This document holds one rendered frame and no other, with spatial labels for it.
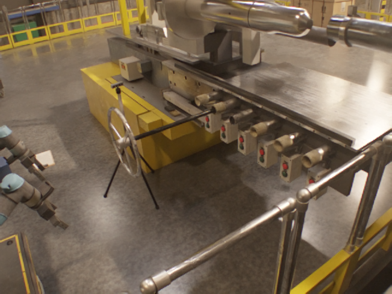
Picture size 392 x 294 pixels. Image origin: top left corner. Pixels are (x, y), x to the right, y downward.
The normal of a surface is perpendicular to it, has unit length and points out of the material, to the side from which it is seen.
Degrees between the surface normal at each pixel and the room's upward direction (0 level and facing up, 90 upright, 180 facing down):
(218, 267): 0
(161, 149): 90
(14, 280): 0
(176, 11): 90
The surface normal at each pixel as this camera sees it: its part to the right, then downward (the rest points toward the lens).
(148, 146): 0.54, 0.40
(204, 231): -0.07, -0.85
